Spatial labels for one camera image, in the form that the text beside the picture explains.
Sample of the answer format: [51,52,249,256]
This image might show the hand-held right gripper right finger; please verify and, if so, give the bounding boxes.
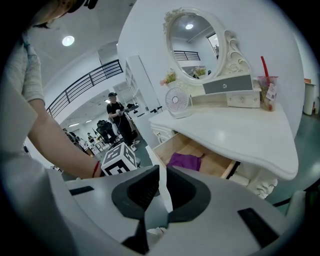
[147,166,298,256]

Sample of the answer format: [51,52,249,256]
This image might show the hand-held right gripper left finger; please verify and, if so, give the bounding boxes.
[65,165,160,254]

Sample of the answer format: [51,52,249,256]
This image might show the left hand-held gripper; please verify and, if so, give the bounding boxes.
[100,141,138,177]

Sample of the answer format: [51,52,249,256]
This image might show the wooden table drawer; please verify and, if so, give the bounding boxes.
[145,132,237,213]

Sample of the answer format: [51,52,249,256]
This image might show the white ornate dressing table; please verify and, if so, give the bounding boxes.
[148,103,300,200]

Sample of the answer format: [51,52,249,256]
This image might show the person's left forearm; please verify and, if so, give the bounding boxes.
[26,98,103,180]

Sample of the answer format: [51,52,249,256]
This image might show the white jewellery box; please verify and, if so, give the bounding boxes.
[189,74,262,109]

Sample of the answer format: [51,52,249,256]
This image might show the grey-fronted small drawer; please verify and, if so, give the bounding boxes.
[202,74,253,95]

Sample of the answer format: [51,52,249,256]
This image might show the black office chair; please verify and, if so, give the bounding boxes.
[96,119,121,151]

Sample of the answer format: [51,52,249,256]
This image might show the purple cloth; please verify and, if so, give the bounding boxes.
[166,152,203,172]

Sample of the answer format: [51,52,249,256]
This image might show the small white desk fan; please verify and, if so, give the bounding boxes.
[164,86,193,120]

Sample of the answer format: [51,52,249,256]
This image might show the black metal railing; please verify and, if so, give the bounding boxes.
[46,59,125,118]

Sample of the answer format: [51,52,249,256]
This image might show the pink flowers in vase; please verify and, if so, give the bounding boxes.
[159,68,185,88]

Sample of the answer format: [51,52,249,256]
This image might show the person's beige striped top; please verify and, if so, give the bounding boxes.
[2,29,46,156]

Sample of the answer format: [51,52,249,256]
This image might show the round ceiling light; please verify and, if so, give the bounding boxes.
[61,35,75,47]

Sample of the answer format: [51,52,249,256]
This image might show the oval white-framed mirror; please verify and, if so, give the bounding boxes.
[163,7,253,81]

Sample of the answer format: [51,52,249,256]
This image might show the drink cup with red straw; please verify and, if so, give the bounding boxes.
[257,56,280,112]

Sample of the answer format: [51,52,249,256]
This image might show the red string bracelet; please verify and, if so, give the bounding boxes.
[91,160,101,179]

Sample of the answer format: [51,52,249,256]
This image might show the grey upholstered chair black frame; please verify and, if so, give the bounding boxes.
[272,189,320,223]

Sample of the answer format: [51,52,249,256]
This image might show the white pedestal table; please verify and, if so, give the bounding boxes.
[302,82,317,116]

